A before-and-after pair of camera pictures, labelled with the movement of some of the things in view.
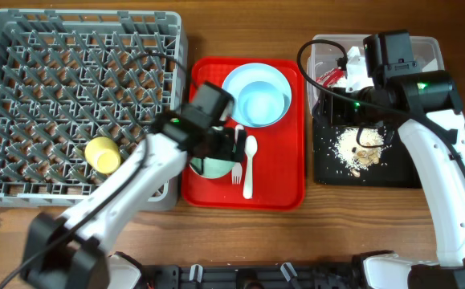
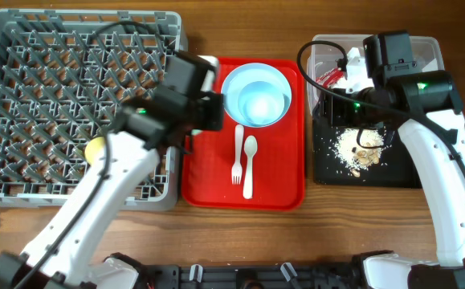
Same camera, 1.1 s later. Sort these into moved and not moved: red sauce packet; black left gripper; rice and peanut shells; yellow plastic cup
Moved: black left gripper
Not moved: rice and peanut shells; yellow plastic cup; red sauce packet
